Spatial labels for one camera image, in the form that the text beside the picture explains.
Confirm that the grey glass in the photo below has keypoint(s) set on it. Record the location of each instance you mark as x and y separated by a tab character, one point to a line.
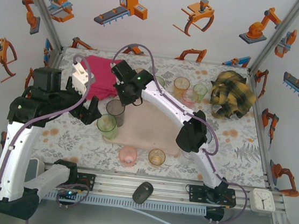
115	112

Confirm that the tall green glass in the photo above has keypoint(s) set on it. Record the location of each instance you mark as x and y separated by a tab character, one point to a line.
106	126
161	81

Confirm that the short orange glass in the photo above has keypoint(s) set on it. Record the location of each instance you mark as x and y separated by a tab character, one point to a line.
180	86
156	157

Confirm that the short green glass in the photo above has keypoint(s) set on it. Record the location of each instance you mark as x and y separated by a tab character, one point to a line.
201	89

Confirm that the clear glass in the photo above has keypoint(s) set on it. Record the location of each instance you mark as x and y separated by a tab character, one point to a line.
186	159

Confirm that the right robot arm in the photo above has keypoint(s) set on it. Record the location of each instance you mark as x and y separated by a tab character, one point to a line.
167	100

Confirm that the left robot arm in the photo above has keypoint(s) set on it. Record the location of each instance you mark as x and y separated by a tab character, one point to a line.
11	161

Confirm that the pink plastic tray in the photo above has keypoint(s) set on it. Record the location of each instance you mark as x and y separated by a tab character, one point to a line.
147	133

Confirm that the pink folded towel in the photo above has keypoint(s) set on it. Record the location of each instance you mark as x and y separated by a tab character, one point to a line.
102	74

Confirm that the floral tablecloth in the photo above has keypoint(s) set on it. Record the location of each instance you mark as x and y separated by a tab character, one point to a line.
64	145

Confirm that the pink glass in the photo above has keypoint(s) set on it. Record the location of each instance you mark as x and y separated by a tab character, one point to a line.
189	99
127	155

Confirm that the grey white tissue box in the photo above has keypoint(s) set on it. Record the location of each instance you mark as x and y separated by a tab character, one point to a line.
35	164

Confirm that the small circuit board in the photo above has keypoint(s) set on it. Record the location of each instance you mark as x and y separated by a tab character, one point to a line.
68	193

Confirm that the dark grey computer mouse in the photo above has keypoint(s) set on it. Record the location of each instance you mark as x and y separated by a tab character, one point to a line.
143	192

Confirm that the yellow plaid shirt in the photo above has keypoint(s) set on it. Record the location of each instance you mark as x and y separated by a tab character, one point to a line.
235	92

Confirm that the black adapter box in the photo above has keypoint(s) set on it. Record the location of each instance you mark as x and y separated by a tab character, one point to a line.
214	214

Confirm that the white square clock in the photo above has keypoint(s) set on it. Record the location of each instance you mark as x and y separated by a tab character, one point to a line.
262	202

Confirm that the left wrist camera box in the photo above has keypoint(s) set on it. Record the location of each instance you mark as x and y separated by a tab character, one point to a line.
80	78

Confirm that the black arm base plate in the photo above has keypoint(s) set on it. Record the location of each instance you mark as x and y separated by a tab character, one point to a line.
195	194
87	182

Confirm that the aluminium table rail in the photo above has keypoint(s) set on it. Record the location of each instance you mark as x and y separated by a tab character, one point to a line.
114	183

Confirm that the aluminium frame post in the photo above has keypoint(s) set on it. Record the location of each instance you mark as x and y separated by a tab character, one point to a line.
279	35
43	8

